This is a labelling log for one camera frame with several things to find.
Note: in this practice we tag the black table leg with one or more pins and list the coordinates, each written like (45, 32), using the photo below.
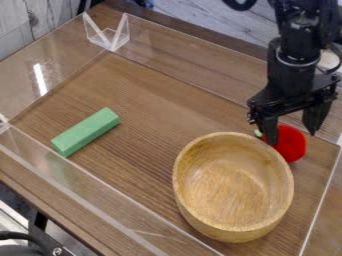
(50, 246)

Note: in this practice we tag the clear acrylic corner bracket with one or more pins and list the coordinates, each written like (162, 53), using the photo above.
(108, 38)

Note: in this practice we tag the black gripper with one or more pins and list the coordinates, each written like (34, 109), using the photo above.
(271, 104)

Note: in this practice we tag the green rectangular block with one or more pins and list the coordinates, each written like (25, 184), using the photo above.
(73, 139)

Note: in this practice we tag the red plush strawberry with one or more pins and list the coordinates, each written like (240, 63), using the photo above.
(292, 143)

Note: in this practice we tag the wooden bowl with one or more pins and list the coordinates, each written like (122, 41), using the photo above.
(233, 185)

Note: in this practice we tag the clear acrylic tray wall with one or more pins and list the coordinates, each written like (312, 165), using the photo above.
(116, 225)

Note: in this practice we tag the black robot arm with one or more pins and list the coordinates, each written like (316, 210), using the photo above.
(300, 86)

